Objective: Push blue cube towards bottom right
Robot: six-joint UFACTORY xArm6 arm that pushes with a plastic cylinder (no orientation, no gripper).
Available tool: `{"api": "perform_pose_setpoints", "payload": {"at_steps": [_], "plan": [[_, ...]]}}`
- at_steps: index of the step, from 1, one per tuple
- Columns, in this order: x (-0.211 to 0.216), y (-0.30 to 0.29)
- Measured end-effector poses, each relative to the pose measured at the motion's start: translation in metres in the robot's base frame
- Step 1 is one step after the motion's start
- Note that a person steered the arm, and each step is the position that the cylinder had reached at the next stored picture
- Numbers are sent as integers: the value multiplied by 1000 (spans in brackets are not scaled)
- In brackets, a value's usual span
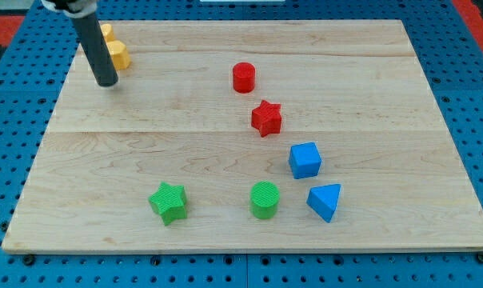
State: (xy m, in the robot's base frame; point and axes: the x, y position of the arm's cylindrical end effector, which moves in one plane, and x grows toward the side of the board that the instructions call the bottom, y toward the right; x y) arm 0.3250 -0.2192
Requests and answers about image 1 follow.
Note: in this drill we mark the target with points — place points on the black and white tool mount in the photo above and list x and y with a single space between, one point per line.
72 8

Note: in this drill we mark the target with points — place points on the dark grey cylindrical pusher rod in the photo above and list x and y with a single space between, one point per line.
96 50

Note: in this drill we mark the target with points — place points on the blue cube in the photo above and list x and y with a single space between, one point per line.
304 160

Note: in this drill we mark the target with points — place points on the yellow block rear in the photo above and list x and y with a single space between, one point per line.
107 32

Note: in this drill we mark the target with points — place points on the yellow hexagon block front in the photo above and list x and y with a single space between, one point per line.
119 54

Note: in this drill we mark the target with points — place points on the red cylinder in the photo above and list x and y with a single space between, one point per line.
244 75

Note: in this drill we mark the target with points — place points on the green star block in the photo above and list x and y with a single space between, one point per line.
169 202

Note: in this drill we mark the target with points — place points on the red star block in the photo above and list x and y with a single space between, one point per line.
266 118

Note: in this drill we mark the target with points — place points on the wooden board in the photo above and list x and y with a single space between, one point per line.
353 87

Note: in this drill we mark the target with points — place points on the green cylinder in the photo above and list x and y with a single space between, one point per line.
264 199

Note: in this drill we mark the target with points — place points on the blue triangular prism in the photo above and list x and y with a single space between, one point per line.
324 199

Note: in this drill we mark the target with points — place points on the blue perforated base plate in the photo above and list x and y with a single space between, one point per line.
33 69

